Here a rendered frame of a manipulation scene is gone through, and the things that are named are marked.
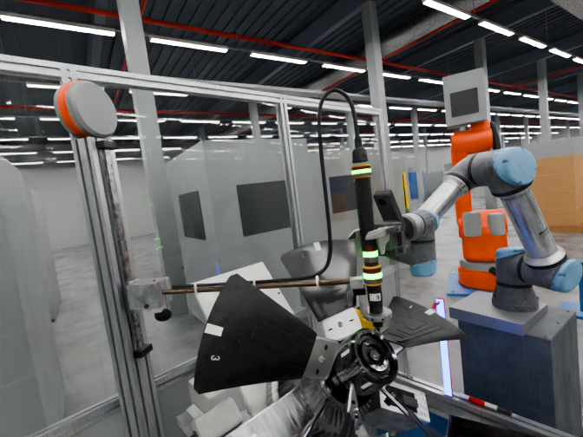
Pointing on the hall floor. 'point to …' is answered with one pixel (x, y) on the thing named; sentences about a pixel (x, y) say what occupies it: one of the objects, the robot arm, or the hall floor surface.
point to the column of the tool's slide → (116, 293)
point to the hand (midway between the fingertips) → (360, 234)
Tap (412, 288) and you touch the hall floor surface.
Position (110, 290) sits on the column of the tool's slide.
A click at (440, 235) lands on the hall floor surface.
